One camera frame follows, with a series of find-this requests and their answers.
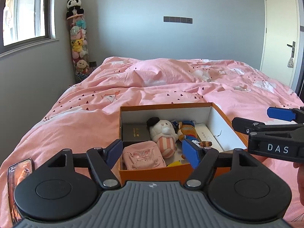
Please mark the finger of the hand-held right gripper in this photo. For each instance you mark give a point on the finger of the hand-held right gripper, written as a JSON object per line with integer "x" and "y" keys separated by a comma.
{"x": 279, "y": 114}
{"x": 241, "y": 124}

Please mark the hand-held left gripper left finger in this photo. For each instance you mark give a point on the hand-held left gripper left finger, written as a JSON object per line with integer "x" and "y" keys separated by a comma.
{"x": 114, "y": 153}

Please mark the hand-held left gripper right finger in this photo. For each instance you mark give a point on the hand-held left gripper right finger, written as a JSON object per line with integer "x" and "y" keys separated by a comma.
{"x": 191, "y": 154}

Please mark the yellow small toy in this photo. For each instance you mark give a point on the yellow small toy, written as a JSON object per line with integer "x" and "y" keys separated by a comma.
{"x": 177, "y": 163}

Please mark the long white card box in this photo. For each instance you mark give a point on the long white card box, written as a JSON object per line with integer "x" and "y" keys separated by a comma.
{"x": 209, "y": 133}

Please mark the pink fabric pouch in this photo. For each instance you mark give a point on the pink fabric pouch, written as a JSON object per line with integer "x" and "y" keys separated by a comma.
{"x": 142, "y": 156}

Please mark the small brown gift box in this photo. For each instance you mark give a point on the small brown gift box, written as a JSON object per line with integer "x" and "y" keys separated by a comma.
{"x": 136, "y": 133}

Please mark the blue paper hang tag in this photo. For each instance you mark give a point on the blue paper hang tag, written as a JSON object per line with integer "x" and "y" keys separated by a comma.
{"x": 175, "y": 124}

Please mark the white dog plush toy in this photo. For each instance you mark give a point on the white dog plush toy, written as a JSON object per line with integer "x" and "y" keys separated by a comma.
{"x": 163, "y": 128}

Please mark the orange cardboard box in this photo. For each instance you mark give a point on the orange cardboard box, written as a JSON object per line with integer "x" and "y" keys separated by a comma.
{"x": 154, "y": 175}

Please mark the small hanging fabric pouch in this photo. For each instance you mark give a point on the small hanging fabric pouch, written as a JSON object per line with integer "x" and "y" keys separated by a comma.
{"x": 290, "y": 63}

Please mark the pink printed duvet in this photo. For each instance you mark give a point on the pink printed duvet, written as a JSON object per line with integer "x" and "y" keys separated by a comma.
{"x": 95, "y": 104}

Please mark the dark vertical panel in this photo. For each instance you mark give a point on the dark vertical panel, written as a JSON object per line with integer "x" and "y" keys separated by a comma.
{"x": 299, "y": 64}

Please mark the white door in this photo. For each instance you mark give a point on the white door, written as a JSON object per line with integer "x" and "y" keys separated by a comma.
{"x": 277, "y": 16}

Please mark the black smartphone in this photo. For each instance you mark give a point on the black smartphone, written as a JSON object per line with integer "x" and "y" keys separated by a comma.
{"x": 16, "y": 178}

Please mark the clear tube of plush toys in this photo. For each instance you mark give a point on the clear tube of plush toys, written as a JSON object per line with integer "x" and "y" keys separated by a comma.
{"x": 79, "y": 47}

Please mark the panda plush toy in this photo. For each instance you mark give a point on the panda plush toy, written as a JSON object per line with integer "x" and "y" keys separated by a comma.
{"x": 74, "y": 4}

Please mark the window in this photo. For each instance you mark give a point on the window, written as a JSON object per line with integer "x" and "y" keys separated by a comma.
{"x": 23, "y": 11}

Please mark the dark wall outlet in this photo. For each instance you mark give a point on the dark wall outlet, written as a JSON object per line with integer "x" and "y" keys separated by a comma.
{"x": 92, "y": 64}

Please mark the grey wall switch panel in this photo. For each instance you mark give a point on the grey wall switch panel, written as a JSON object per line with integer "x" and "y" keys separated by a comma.
{"x": 178, "y": 20}

